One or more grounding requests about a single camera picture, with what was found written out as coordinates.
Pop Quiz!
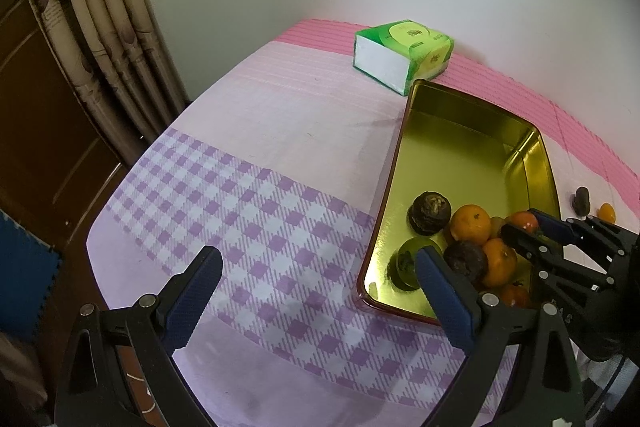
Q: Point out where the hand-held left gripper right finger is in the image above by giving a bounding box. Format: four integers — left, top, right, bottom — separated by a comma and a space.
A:
414, 247, 586, 427

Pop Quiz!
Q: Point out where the blue foam mat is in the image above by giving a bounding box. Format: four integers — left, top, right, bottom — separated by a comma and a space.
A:
0, 216, 63, 345

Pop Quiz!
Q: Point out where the gold metal tray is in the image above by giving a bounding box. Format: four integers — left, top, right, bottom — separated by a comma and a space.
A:
356, 79, 560, 327

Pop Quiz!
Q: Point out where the green tissue box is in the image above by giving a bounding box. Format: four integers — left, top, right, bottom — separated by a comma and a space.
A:
354, 19, 455, 96

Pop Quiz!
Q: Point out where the red cherry tomato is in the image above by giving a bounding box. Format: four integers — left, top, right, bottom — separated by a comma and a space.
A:
509, 211, 541, 235
492, 283, 532, 309

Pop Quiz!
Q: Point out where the beige patterned curtain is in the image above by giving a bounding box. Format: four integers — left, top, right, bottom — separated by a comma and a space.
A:
20, 0, 191, 168

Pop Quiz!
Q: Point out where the black cable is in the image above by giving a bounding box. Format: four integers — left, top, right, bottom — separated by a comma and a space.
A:
584, 354, 632, 419

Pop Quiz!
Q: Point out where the dark wooden cabinet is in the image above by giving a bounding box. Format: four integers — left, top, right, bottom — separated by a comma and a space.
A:
0, 0, 126, 258

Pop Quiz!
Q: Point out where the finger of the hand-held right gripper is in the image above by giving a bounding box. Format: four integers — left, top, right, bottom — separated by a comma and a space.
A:
501, 223, 607, 292
529, 208, 628, 258

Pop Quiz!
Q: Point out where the dark passion fruit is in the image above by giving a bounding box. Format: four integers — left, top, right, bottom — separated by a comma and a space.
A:
444, 240, 489, 289
572, 187, 592, 215
407, 191, 453, 236

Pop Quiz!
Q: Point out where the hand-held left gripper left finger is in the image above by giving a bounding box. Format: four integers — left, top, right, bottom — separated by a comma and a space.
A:
52, 245, 224, 427

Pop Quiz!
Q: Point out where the green lime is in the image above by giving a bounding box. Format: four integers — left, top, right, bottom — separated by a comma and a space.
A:
389, 237, 443, 292

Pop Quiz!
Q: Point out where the person's right forearm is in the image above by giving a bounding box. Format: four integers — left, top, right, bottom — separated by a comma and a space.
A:
575, 347, 626, 408

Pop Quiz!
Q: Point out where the pink checkered tablecloth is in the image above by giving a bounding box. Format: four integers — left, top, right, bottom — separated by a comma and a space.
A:
85, 18, 640, 427

